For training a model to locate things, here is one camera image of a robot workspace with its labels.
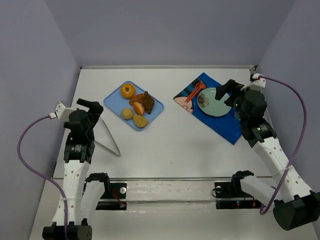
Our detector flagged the pale green flower plate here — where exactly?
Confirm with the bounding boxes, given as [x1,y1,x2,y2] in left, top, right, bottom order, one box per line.
[197,87,231,117]

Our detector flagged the orange bread roll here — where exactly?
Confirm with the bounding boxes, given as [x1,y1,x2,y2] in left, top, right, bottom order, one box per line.
[133,102,145,116]

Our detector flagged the orange brown flat bread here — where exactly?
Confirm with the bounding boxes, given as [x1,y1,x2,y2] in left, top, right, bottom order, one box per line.
[129,93,145,106]

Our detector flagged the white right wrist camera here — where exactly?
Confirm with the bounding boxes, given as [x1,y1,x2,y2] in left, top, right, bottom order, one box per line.
[241,73,266,91]

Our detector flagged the orange plastic fork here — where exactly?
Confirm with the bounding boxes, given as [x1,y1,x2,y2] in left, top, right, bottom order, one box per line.
[184,82,206,103]

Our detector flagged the small tan round bun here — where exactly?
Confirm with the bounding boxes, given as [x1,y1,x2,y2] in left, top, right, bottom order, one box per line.
[121,108,134,120]

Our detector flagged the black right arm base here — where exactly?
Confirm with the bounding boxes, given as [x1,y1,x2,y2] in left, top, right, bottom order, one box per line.
[211,181,262,210]

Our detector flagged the light blue tray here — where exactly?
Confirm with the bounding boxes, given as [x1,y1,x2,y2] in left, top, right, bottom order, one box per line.
[103,80,165,132]

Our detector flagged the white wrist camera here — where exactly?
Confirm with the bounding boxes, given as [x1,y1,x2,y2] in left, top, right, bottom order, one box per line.
[48,100,76,122]
[241,73,266,91]

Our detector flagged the dark brown croissant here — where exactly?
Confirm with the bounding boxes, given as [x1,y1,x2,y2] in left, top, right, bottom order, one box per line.
[141,91,155,115]

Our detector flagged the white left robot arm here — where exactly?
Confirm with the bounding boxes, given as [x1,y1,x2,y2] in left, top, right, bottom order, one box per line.
[42,98,110,240]

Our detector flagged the seeded tan bread slice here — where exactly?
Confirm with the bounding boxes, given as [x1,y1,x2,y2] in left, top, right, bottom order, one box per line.
[132,115,148,128]

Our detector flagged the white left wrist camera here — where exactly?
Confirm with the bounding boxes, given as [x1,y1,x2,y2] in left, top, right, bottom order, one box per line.
[48,100,76,122]

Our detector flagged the metal kitchen tongs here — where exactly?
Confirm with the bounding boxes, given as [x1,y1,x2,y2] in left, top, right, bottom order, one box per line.
[94,118,122,157]

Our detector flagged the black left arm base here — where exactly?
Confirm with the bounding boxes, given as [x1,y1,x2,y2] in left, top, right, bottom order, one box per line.
[81,178,127,215]

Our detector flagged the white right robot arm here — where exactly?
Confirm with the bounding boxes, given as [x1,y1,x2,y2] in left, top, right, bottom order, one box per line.
[215,77,320,231]

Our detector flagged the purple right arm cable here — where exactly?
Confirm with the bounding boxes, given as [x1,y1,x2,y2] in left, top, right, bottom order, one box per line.
[258,74,307,216]

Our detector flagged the blue cartoon placemat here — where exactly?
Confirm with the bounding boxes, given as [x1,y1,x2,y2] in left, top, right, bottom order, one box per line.
[173,72,242,145]

